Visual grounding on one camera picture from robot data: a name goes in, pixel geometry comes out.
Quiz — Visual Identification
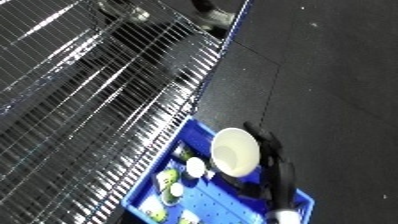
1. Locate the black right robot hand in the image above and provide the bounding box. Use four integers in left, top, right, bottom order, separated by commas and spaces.
227, 121, 299, 212

